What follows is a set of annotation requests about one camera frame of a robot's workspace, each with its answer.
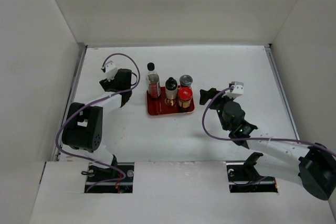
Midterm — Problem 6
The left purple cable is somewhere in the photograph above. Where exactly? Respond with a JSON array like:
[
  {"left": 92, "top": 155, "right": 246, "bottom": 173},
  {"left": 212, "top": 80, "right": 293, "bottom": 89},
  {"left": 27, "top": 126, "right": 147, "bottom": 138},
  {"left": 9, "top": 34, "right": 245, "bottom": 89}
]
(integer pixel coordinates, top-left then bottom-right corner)
[{"left": 55, "top": 52, "right": 141, "bottom": 193}]

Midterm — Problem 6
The white label dark bottle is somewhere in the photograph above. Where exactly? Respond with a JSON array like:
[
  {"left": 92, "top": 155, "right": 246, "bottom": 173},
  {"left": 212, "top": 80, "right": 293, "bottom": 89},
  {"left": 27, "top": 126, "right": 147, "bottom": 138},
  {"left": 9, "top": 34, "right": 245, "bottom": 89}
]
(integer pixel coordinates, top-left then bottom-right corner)
[{"left": 165, "top": 77, "right": 178, "bottom": 106}]

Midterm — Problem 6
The red rectangular tray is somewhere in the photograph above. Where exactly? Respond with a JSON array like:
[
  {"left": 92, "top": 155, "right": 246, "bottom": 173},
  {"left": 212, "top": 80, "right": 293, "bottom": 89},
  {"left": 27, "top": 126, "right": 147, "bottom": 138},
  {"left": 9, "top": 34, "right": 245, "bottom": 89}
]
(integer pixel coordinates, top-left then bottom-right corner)
[{"left": 146, "top": 87, "right": 195, "bottom": 116}]

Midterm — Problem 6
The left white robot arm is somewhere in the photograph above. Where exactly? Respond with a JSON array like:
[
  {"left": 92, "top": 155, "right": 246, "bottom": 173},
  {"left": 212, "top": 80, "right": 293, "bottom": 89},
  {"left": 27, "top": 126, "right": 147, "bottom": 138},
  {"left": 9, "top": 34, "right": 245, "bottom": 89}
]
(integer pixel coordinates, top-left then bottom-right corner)
[{"left": 57, "top": 68, "right": 133, "bottom": 182}]

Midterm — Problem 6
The black cap sauce bottle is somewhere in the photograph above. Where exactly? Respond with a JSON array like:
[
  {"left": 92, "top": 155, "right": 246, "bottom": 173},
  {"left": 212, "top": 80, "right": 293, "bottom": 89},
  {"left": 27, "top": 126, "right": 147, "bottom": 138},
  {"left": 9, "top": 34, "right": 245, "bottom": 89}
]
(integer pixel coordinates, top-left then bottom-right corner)
[{"left": 146, "top": 62, "right": 161, "bottom": 99}]

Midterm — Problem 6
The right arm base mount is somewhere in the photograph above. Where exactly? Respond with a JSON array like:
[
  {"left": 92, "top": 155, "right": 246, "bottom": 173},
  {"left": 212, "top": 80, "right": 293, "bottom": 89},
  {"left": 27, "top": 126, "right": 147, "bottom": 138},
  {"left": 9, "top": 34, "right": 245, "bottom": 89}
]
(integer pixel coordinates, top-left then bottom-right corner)
[{"left": 226, "top": 152, "right": 278, "bottom": 193}]

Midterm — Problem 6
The red lid spice jar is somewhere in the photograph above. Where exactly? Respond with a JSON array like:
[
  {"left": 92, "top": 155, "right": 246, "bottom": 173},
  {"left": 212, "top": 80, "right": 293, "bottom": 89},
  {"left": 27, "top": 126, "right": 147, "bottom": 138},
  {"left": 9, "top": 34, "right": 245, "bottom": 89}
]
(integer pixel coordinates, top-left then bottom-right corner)
[{"left": 177, "top": 87, "right": 193, "bottom": 111}]

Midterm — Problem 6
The purple cable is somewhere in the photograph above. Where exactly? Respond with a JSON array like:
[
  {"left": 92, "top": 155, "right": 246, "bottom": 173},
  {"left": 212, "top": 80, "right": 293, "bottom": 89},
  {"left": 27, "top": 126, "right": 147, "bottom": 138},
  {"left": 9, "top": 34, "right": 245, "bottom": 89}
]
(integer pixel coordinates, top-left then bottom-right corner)
[
  {"left": 202, "top": 84, "right": 336, "bottom": 156},
  {"left": 55, "top": 52, "right": 141, "bottom": 193}
]

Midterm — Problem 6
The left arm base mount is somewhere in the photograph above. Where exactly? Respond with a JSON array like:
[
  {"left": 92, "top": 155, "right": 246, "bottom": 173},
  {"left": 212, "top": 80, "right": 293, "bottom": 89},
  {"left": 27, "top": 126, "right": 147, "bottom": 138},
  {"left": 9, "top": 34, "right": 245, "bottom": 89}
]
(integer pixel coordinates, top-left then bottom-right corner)
[{"left": 81, "top": 163, "right": 135, "bottom": 194}]

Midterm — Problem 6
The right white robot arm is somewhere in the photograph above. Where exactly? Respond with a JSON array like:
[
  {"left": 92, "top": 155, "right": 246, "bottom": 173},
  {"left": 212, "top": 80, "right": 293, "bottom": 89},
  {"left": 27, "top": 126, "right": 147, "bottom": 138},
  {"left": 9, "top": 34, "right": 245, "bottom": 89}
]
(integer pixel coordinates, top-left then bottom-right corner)
[{"left": 199, "top": 83, "right": 335, "bottom": 200}]

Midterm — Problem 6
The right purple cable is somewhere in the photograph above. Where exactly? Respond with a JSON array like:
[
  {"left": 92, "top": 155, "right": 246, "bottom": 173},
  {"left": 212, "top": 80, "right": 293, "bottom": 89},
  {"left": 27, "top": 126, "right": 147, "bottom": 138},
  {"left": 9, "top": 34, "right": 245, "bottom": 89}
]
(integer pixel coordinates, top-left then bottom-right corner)
[{"left": 202, "top": 84, "right": 336, "bottom": 156}]

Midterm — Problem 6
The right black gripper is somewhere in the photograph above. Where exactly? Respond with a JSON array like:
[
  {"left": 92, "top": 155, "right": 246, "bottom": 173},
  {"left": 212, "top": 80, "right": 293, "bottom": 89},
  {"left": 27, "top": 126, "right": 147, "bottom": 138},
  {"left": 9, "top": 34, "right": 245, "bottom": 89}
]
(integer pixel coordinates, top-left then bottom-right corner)
[{"left": 199, "top": 88, "right": 236, "bottom": 131}]

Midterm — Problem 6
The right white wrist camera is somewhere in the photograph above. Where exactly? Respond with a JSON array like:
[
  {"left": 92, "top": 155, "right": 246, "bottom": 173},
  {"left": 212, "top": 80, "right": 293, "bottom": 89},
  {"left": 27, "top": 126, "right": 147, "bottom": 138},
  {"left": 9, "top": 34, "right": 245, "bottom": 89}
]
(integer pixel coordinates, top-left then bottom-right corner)
[{"left": 226, "top": 81, "right": 244, "bottom": 99}]

